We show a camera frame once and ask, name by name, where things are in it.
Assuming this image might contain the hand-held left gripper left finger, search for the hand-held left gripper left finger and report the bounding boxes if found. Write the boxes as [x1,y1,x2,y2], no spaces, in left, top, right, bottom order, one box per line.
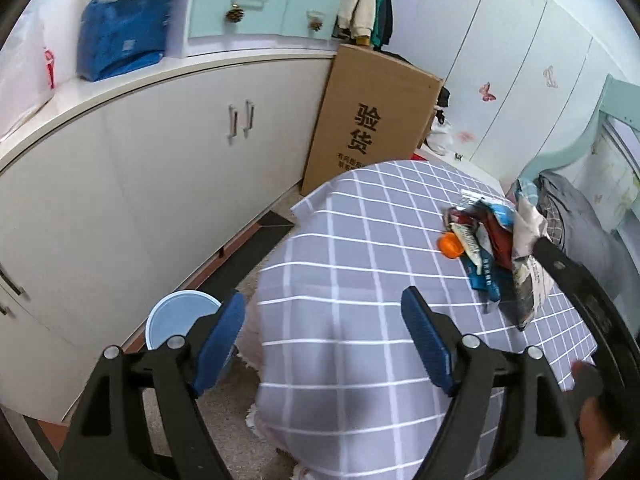
[57,291,247,480]

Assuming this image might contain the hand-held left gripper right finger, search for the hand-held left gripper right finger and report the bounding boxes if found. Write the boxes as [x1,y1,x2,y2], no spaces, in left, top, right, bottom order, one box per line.
[401,286,588,480]

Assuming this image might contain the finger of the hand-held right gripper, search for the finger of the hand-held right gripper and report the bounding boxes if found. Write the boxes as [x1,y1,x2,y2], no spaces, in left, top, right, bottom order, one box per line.
[532,237,640,442]

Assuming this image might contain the light blue bin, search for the light blue bin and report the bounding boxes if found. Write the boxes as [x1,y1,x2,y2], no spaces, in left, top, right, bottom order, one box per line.
[145,290,223,354]

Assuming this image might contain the person's right hand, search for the person's right hand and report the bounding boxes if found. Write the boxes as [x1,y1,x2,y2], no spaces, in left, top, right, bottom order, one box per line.
[571,360,632,479]

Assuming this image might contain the dark blue white wrapper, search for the dark blue white wrapper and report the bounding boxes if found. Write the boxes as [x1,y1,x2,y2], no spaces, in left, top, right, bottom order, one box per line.
[462,249,504,304]

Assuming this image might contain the dark floor mat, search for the dark floor mat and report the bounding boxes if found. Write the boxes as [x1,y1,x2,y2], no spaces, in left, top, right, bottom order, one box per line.
[200,210,296,307]

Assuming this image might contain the beige shaggy rug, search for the beige shaggy rug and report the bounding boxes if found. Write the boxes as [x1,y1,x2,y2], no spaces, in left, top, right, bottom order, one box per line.
[142,277,321,480]

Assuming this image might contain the orange bottle cap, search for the orange bottle cap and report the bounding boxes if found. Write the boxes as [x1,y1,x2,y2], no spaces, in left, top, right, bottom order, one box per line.
[437,232,466,260]

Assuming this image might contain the white wrapper with dark print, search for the white wrapper with dark print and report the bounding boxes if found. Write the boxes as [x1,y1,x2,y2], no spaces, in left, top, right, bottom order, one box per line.
[452,224,484,262]

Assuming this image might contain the grey checkered tablecloth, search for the grey checkered tablecloth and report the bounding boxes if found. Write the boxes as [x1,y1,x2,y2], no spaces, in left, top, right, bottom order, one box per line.
[245,160,601,480]

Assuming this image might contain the grey clothes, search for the grey clothes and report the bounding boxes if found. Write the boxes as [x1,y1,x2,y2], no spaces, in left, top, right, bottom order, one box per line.
[535,170,627,272]

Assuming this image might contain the light blue foil wrapper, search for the light blue foil wrapper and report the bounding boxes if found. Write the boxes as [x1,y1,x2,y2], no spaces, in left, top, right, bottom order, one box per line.
[460,189,519,232]

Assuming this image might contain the teal patterned cloth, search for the teal patterned cloth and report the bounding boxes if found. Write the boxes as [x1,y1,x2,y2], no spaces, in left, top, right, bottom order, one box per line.
[510,177,542,212]

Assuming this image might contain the white cabinet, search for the white cabinet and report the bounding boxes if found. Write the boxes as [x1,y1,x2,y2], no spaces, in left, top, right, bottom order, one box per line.
[0,50,342,426]

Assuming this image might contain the red edged white platform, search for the red edged white platform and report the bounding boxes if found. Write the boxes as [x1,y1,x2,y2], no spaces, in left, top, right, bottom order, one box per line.
[411,142,507,187]

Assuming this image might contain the mint green chair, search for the mint green chair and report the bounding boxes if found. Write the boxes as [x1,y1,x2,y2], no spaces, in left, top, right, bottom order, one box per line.
[517,74,640,196]

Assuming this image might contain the small white plastic bag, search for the small white plastic bag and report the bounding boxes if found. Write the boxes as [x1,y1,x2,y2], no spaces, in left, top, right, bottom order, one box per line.
[425,120,457,156]

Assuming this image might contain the large cardboard box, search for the large cardboard box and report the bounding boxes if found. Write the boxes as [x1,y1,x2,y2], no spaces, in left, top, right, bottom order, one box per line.
[300,43,445,197]

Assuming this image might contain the black garment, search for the black garment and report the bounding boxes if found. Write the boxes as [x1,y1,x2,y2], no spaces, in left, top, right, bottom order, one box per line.
[434,85,452,125]

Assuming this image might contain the white wardrobe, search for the white wardrobe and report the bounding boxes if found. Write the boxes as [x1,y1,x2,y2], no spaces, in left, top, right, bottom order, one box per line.
[390,0,640,182]

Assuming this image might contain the blue bag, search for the blue bag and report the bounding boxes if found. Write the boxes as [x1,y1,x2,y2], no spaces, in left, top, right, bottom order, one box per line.
[77,0,174,82]

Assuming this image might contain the white plastic bag red print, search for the white plastic bag red print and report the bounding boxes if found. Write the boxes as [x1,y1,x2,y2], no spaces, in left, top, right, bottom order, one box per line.
[0,5,57,137]

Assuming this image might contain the green hanging garment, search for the green hanging garment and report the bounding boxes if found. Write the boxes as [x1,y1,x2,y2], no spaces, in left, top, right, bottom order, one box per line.
[372,0,397,49]

